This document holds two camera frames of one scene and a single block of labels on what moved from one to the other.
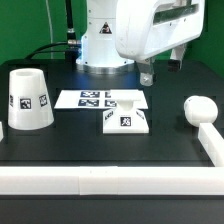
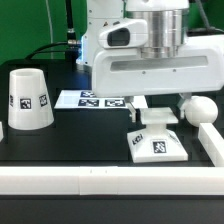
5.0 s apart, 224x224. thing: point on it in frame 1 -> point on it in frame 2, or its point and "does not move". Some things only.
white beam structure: x=212 y=142 does not move
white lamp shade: x=29 y=105 does not move
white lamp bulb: x=200 y=110 does not move
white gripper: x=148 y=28 -> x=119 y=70
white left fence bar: x=1 y=131 does not move
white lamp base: x=126 y=118 -> x=156 y=143
